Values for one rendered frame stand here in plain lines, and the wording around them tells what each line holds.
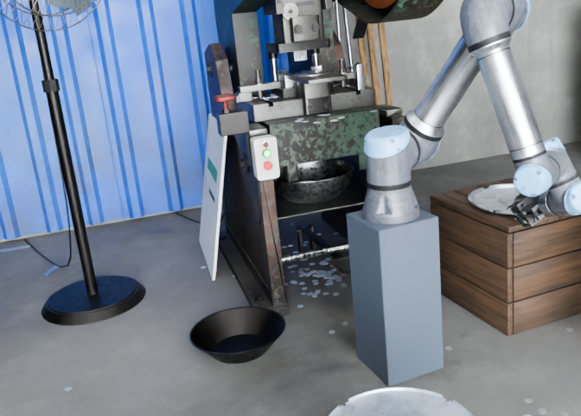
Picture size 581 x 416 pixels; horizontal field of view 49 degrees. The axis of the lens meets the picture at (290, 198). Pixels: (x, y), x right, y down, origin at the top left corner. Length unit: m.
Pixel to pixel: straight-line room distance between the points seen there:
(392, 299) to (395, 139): 0.42
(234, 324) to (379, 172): 0.80
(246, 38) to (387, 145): 1.03
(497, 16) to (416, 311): 0.78
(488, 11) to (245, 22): 1.21
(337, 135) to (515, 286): 0.75
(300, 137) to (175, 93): 1.39
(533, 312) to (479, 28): 0.95
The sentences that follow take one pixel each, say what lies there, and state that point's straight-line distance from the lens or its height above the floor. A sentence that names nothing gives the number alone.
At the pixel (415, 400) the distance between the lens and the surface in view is 1.36.
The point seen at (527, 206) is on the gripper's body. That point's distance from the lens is 1.81.
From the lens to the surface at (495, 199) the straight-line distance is 2.16.
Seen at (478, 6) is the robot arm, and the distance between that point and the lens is 1.54.
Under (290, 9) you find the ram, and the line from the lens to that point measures 2.27.
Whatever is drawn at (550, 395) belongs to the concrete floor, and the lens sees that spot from 1.84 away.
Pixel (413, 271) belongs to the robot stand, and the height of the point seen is 0.32.
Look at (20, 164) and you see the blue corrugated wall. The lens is 3.50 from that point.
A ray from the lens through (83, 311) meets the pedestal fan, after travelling 2.47.
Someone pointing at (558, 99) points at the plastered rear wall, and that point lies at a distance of 4.42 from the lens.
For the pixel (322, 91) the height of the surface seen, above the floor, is 0.72.
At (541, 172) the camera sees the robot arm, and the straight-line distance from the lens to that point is 1.52.
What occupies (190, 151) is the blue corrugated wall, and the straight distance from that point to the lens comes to 3.49.
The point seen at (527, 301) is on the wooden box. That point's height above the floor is 0.10.
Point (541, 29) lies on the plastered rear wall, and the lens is 4.29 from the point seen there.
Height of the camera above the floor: 1.01
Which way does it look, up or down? 16 degrees down
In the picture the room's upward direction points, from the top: 6 degrees counter-clockwise
